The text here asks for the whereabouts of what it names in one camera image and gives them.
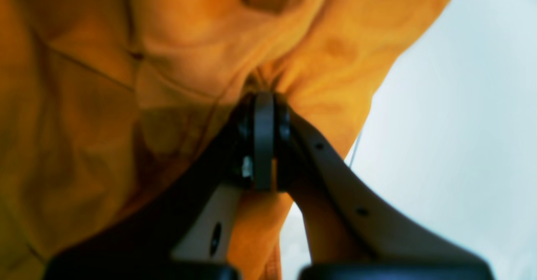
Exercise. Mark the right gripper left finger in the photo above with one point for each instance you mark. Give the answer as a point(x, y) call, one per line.
point(184, 233)

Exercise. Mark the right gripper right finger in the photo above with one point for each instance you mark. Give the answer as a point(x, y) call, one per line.
point(352, 233)

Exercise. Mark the orange t-shirt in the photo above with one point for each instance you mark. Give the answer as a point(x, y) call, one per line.
point(105, 102)

